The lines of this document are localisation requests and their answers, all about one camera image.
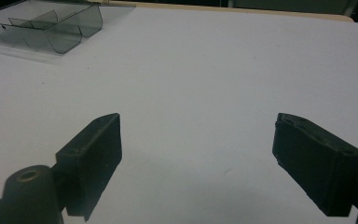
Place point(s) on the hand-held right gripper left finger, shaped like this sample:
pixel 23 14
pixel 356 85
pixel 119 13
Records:
pixel 94 161

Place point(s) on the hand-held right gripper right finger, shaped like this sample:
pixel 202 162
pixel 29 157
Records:
pixel 317 165

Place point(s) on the clear grey plastic organizer tray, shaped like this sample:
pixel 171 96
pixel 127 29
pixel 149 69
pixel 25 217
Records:
pixel 48 28

